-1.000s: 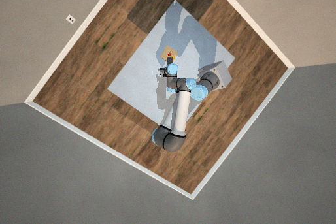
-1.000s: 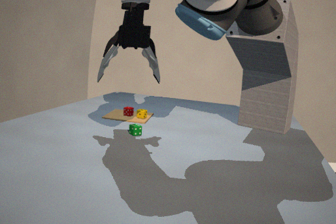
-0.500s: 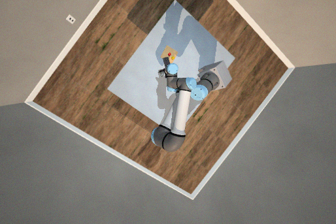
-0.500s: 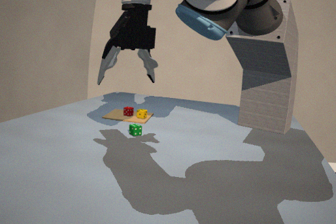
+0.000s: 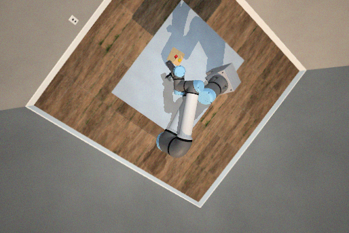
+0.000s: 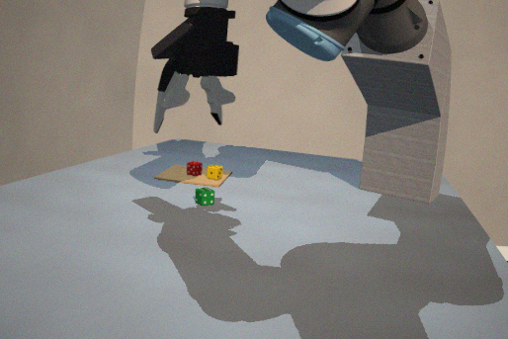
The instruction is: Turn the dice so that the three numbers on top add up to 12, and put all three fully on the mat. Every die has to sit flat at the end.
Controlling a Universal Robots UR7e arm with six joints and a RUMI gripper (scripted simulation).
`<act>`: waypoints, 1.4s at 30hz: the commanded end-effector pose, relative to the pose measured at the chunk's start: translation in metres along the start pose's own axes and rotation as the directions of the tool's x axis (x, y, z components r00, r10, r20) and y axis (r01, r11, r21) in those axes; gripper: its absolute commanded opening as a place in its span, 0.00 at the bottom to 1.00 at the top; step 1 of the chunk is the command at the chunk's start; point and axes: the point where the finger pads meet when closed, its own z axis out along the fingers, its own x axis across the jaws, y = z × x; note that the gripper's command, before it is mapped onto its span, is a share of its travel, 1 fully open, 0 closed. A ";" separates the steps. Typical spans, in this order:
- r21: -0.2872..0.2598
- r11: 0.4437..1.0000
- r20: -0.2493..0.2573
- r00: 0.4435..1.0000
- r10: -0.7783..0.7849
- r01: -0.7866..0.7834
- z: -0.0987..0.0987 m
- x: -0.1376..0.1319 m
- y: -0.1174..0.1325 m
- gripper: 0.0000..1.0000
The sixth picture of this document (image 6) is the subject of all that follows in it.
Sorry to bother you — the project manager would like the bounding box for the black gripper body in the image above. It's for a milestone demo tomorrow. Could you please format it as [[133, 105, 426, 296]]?
[[174, 7, 239, 78]]

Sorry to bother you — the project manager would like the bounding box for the red die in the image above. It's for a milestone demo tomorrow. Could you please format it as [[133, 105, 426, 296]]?
[[187, 161, 202, 176]]

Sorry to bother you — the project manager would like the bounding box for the green die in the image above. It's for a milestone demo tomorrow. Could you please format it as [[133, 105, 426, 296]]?
[[196, 188, 214, 206]]

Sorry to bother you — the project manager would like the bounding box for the tan mat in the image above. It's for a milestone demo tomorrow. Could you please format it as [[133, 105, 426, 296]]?
[[154, 165, 232, 188]]

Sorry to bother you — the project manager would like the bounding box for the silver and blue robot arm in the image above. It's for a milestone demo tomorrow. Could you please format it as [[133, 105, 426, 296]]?
[[151, 0, 428, 61]]

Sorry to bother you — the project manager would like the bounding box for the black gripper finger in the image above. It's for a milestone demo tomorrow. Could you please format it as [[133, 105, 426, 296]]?
[[200, 76, 235, 126], [153, 51, 190, 133]]

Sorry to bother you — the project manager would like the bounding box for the yellow die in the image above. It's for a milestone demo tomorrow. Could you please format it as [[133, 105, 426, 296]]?
[[207, 165, 222, 180]]

